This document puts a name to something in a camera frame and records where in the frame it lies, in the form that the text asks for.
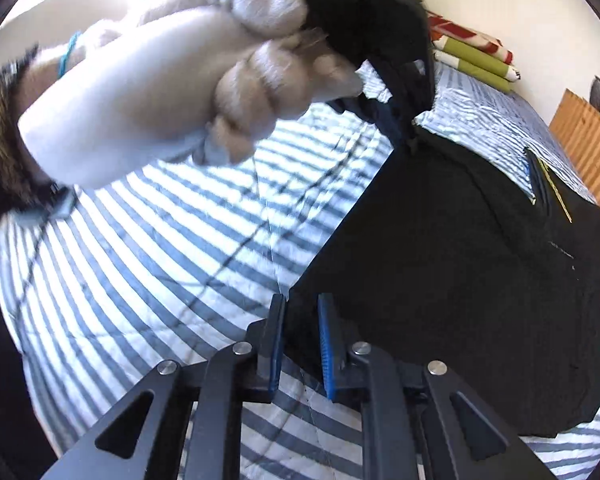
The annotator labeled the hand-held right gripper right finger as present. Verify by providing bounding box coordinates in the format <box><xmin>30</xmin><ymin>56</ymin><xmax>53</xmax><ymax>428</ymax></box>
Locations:
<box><xmin>317</xmin><ymin>292</ymin><xmax>556</xmax><ymax>480</ymax></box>

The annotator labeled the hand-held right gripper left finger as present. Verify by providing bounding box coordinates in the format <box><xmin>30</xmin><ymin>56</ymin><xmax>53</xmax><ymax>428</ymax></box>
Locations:
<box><xmin>42</xmin><ymin>294</ymin><xmax>287</xmax><ymax>480</ymax></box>

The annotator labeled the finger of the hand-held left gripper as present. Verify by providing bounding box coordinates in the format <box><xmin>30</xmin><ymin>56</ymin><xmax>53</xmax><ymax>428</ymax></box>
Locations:
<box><xmin>365</xmin><ymin>10</ymin><xmax>437</xmax><ymax>155</ymax></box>
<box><xmin>327</xmin><ymin>60</ymin><xmax>412</xmax><ymax>148</ymax></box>

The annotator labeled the person's left hand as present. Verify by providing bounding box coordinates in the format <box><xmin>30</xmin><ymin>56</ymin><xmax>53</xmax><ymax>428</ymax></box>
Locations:
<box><xmin>17</xmin><ymin>0</ymin><xmax>365</xmax><ymax>191</ymax></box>

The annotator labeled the red floral folded blanket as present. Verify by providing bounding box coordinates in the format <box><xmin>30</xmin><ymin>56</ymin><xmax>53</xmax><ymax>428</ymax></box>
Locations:
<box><xmin>425</xmin><ymin>10</ymin><xmax>517</xmax><ymax>68</ymax></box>

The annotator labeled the blue white striped bed quilt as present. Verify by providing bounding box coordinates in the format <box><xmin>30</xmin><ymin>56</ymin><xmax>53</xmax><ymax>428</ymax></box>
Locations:
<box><xmin>0</xmin><ymin>60</ymin><xmax>600</xmax><ymax>480</ymax></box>

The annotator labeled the folded black garment yellow print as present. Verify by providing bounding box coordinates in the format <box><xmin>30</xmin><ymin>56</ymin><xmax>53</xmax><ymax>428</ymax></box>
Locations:
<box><xmin>522</xmin><ymin>147</ymin><xmax>600</xmax><ymax>241</ymax></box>

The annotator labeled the person's dark clothing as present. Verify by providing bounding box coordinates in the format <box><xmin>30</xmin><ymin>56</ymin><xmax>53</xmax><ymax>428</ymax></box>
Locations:
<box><xmin>0</xmin><ymin>290</ymin><xmax>56</xmax><ymax>480</ymax></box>

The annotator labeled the teal wrist band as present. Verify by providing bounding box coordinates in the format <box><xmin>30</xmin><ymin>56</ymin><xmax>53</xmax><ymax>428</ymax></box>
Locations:
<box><xmin>56</xmin><ymin>31</ymin><xmax>84</xmax><ymax>81</ymax></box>

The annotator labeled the wooden slatted bed rail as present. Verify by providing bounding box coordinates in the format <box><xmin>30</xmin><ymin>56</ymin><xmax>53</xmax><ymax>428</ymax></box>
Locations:
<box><xmin>549</xmin><ymin>89</ymin><xmax>600</xmax><ymax>261</ymax></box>

